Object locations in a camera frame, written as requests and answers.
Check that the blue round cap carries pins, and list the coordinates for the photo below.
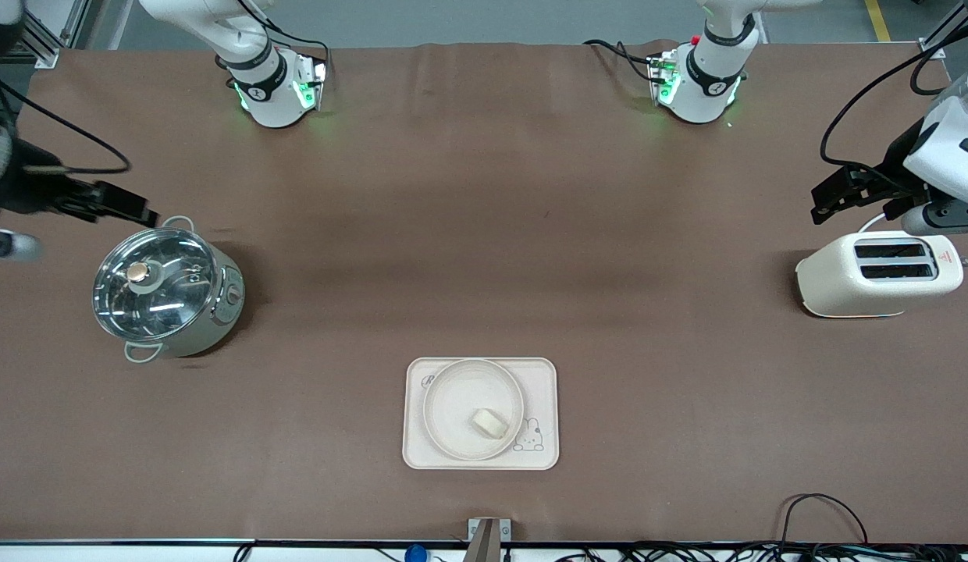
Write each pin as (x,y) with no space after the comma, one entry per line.
(415,554)

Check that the grey metal camera bracket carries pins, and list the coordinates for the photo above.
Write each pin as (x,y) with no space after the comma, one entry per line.
(488,538)

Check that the cream two-slot toaster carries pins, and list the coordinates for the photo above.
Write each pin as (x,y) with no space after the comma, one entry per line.
(851,281)

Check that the white steamed bun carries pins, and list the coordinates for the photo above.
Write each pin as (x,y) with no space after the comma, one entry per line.
(490,422)

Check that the aluminium frame post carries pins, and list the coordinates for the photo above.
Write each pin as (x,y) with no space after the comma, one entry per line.
(43,35)
(943,35)

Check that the brown table mat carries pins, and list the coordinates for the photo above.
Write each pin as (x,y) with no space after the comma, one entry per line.
(484,179)

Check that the cream rabbit print tray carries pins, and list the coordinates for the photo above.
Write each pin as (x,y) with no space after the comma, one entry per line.
(542,457)

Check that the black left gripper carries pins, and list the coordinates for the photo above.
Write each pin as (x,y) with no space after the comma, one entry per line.
(895,166)

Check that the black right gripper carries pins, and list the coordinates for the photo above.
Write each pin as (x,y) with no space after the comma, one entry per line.
(23,193)

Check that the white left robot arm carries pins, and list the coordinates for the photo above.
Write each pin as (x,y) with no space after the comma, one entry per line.
(706,86)

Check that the glass pot lid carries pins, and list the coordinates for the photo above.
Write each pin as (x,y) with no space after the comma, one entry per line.
(152,285)

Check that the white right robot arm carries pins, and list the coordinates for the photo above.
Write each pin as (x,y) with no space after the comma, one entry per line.
(269,94)

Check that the round cream plate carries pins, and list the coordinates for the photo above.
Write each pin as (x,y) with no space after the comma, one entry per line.
(457,406)

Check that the pale green electric pot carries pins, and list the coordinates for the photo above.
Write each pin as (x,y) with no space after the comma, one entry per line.
(218,312)

